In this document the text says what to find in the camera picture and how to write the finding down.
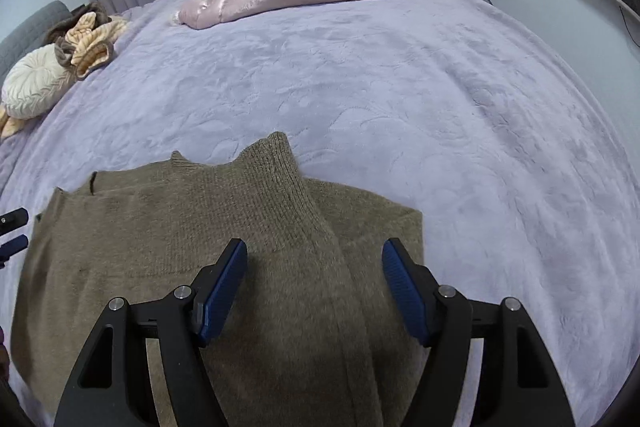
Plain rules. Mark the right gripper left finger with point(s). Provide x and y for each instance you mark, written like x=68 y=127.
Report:
x=110 y=384

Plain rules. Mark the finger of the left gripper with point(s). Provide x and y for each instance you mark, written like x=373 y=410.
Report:
x=11 y=248
x=13 y=220

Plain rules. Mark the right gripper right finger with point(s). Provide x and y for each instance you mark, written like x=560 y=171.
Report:
x=519 y=384

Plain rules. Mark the olive brown knit sweater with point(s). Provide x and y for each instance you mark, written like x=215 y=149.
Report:
x=242 y=295

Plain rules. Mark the person's left hand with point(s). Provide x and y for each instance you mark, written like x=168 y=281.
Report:
x=4 y=359

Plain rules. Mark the round cream pleated pillow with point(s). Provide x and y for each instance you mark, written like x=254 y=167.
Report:
x=35 y=84

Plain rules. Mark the grey quilted headboard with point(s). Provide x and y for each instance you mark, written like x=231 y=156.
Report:
x=30 y=34

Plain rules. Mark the peach and brown garment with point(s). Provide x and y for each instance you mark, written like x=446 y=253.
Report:
x=84 y=43

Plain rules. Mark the lavender plush bed blanket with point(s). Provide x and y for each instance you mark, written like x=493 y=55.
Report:
x=451 y=107

